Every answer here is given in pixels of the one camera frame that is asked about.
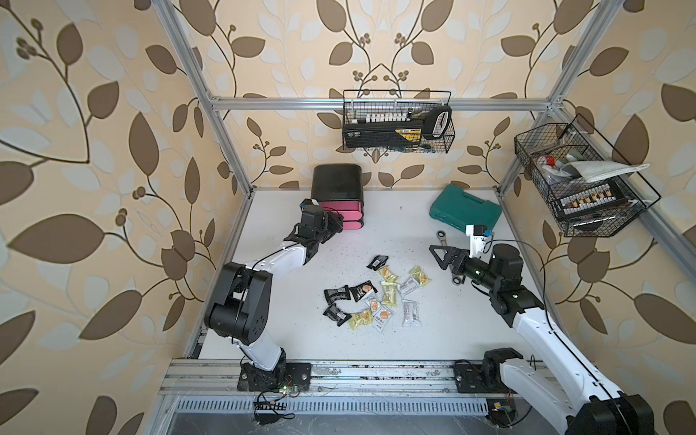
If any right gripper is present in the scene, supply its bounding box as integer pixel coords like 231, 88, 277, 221
431, 243, 500, 292

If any pink bottom drawer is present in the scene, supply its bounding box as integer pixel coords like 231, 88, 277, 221
343, 220, 364, 231

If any pink drawer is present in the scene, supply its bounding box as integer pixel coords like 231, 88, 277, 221
319, 200, 363, 212
340, 210, 364, 222
343, 220, 364, 231

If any yellow cookie packet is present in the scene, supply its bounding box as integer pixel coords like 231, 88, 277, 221
410, 266, 431, 287
349, 309, 373, 331
377, 266, 399, 283
381, 281, 398, 308

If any black cookie packet top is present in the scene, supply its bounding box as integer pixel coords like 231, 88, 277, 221
367, 255, 389, 271

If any black cookie packet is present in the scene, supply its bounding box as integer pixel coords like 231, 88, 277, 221
323, 304, 353, 327
324, 286, 352, 306
349, 280, 377, 302
367, 255, 389, 271

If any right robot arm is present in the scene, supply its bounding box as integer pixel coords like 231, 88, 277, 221
429, 244, 654, 434

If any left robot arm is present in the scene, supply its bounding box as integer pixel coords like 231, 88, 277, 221
203, 199, 344, 373

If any black drawer cabinet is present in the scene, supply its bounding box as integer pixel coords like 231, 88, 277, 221
310, 164, 364, 215

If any pink top drawer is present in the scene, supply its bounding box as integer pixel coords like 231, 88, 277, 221
319, 200, 363, 212

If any silver ratchet wrench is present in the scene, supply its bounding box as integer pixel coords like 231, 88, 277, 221
437, 230, 462, 286

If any green plastic tool case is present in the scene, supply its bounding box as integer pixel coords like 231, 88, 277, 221
429, 185, 502, 232

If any yellow cookie packet top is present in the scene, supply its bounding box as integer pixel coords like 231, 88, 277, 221
377, 266, 399, 283

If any white cookie packet lower right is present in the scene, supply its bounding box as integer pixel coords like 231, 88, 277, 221
402, 300, 422, 327

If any black yellow tool box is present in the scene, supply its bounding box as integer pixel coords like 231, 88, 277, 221
343, 121, 432, 150

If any white paper in basket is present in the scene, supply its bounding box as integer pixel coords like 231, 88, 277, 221
560, 161, 650, 183

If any socket set in basket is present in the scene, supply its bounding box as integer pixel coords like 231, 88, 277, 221
551, 181, 628, 219

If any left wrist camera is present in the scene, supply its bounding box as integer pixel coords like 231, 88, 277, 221
300, 199, 324, 219

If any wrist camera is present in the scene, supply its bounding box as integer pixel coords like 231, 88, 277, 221
300, 199, 324, 219
465, 225, 493, 258

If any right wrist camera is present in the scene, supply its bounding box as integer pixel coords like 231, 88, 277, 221
465, 225, 493, 258

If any back wire basket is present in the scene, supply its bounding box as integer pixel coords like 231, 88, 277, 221
342, 88, 456, 154

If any wire basket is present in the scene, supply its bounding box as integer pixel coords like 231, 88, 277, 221
514, 114, 662, 239
342, 88, 456, 154

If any right wire basket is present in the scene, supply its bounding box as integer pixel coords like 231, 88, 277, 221
514, 114, 662, 239

